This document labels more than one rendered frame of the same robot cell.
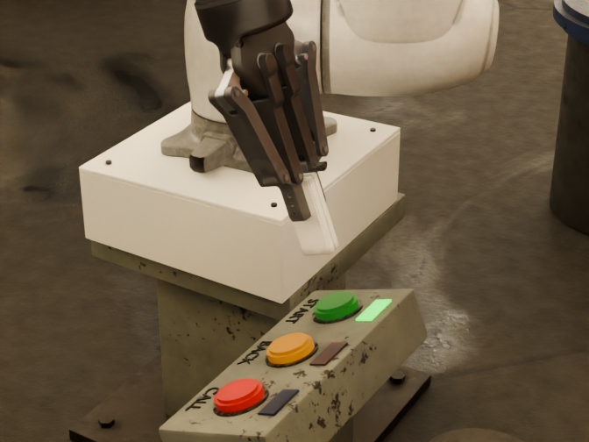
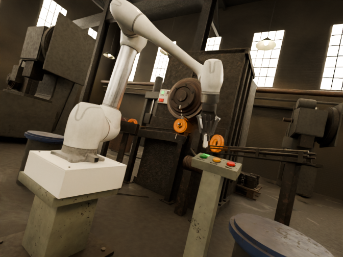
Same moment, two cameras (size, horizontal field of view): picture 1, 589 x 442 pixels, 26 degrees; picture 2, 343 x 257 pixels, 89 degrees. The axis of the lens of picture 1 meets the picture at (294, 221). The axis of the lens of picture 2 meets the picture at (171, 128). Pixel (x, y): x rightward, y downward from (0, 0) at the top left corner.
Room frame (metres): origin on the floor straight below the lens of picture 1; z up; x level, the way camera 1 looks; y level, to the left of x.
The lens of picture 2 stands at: (1.14, 0.93, 0.67)
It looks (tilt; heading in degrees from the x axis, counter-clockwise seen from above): 3 degrees up; 270
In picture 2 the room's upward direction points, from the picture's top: 14 degrees clockwise
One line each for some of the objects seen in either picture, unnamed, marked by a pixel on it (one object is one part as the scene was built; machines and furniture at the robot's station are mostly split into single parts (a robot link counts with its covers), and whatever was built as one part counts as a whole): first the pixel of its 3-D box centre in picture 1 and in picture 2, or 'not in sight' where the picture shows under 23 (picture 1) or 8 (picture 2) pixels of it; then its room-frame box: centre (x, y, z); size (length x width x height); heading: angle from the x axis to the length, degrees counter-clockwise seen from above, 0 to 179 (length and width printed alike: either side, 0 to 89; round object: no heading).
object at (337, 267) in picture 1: (251, 224); (71, 183); (1.55, 0.06, 0.33); 0.32 x 0.32 x 0.04; 59
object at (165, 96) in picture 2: not in sight; (167, 96); (1.28, -1.26, 1.15); 0.26 x 0.02 x 0.18; 148
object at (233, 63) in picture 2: not in sight; (196, 126); (0.82, -1.35, 0.88); 1.08 x 0.73 x 1.76; 148
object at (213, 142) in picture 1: (242, 126); (82, 152); (1.53, 0.07, 0.49); 0.22 x 0.18 x 0.06; 151
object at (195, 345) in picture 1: (253, 327); (62, 219); (1.55, 0.06, 0.15); 0.40 x 0.40 x 0.31; 59
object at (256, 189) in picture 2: not in sight; (227, 174); (-0.17, -2.54, 0.22); 1.20 x 0.81 x 0.44; 146
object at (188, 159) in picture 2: not in sight; (190, 186); (0.84, -0.69, 0.27); 0.22 x 0.13 x 0.53; 148
